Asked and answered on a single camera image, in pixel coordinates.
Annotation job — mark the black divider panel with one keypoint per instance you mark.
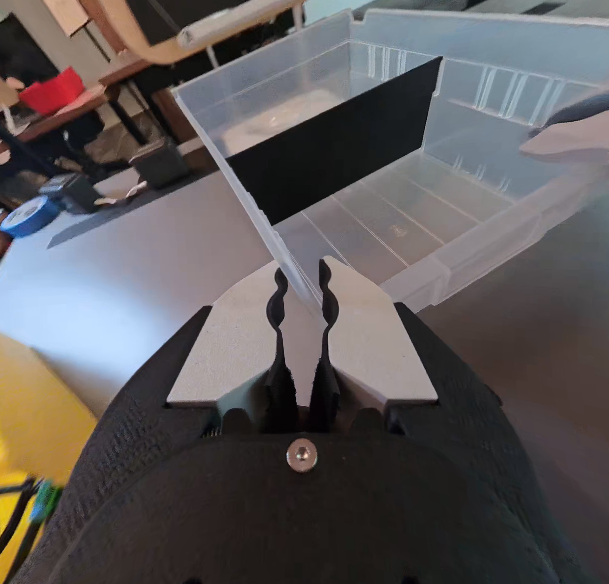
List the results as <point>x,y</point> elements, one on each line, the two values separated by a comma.
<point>333,150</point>

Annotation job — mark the red box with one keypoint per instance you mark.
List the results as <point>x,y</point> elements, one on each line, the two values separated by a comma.
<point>52,93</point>

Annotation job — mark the yellow plastic bin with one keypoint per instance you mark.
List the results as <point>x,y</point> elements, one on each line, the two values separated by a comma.
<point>33,403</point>

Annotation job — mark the dark grey box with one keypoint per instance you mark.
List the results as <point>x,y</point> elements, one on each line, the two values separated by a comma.
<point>159,165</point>

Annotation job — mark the grey desk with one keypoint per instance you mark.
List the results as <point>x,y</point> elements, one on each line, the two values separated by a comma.
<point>119,284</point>

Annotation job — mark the dark wooden desk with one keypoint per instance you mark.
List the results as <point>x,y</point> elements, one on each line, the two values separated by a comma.
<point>81,108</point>

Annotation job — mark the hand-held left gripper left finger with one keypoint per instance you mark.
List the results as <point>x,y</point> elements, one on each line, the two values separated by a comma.
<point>228,355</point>

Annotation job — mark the blue tape roll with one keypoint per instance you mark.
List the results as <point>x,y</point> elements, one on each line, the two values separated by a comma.
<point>40,210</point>

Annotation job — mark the black power adapter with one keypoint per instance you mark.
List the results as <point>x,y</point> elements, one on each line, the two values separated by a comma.
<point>76,193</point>

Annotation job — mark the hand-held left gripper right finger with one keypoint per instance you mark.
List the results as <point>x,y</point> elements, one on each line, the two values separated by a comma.
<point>376,355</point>

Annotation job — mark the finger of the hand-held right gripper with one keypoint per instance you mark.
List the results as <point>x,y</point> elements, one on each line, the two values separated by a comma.
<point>571,141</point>

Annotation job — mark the clear plastic bin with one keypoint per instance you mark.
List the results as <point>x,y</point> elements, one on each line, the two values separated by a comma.
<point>428,203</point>

